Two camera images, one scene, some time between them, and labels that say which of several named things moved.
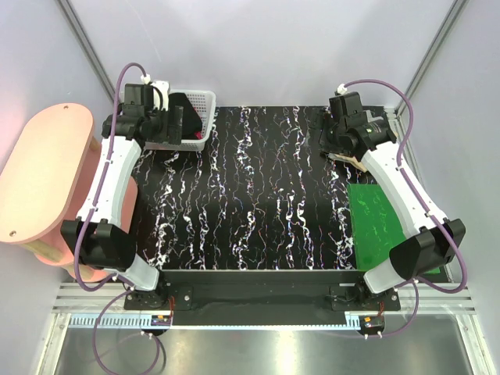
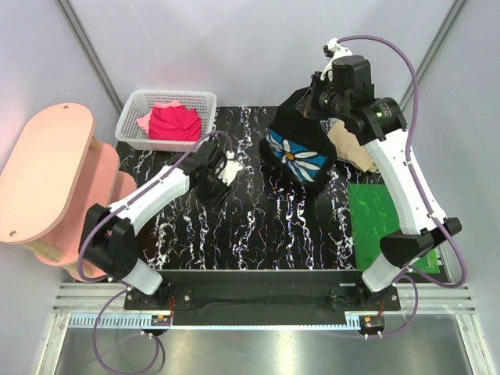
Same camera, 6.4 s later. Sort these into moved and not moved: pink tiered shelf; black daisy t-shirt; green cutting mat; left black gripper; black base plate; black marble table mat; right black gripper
Moved: left black gripper; black daisy t-shirt; right black gripper
Not moved: black marble table mat; pink tiered shelf; green cutting mat; black base plate
